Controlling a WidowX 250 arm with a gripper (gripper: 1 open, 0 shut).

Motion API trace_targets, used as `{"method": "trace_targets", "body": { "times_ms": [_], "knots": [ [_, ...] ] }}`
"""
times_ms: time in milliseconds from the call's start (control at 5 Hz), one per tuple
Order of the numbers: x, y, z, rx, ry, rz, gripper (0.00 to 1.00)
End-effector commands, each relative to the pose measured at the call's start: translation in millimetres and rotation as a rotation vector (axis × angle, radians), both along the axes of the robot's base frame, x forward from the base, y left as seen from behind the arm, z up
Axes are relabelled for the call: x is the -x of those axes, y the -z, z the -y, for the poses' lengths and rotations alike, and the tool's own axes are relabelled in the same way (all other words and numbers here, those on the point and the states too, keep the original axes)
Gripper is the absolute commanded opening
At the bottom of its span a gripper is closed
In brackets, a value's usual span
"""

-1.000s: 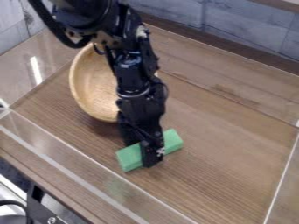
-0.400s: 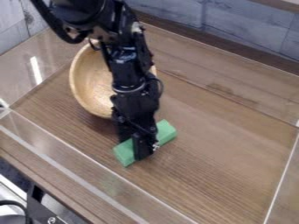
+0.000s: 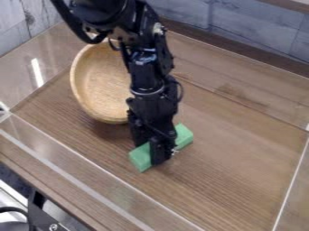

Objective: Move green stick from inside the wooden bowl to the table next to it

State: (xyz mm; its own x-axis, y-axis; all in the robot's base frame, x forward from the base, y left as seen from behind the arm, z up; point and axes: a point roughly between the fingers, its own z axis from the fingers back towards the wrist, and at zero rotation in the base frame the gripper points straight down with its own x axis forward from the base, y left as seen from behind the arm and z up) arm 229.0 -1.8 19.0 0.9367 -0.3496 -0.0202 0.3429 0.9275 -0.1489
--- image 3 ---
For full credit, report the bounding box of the black table leg bracket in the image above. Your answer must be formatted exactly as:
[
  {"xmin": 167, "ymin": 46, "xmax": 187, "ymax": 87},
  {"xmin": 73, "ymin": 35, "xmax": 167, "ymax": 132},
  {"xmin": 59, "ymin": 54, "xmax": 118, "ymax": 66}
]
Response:
[{"xmin": 28, "ymin": 190, "xmax": 68, "ymax": 231}]

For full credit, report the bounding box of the black cable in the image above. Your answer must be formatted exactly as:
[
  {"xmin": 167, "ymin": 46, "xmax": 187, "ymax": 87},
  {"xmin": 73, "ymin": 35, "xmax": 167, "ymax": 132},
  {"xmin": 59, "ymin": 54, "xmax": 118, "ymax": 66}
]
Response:
[{"xmin": 0, "ymin": 206, "xmax": 31, "ymax": 217}]

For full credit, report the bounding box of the green rectangular block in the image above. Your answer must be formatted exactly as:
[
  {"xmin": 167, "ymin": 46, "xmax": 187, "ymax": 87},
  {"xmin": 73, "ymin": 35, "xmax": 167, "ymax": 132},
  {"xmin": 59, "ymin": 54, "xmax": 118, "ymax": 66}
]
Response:
[{"xmin": 128, "ymin": 124, "xmax": 193, "ymax": 172}]

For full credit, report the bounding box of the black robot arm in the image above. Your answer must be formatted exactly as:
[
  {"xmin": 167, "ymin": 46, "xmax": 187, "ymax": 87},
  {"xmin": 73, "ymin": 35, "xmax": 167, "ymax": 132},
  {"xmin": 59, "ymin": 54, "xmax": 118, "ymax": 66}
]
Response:
[{"xmin": 51, "ymin": 0, "xmax": 183, "ymax": 165}]

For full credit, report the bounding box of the wooden bowl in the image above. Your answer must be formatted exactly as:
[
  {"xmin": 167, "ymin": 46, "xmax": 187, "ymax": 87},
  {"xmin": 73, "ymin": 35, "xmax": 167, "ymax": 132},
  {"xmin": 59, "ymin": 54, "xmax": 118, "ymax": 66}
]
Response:
[{"xmin": 69, "ymin": 42, "xmax": 131, "ymax": 125}]

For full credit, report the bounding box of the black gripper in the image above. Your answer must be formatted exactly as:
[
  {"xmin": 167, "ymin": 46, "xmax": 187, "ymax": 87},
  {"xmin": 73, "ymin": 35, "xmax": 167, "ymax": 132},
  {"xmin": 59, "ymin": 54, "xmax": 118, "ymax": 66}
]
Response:
[{"xmin": 126, "ymin": 78, "xmax": 183, "ymax": 165}]

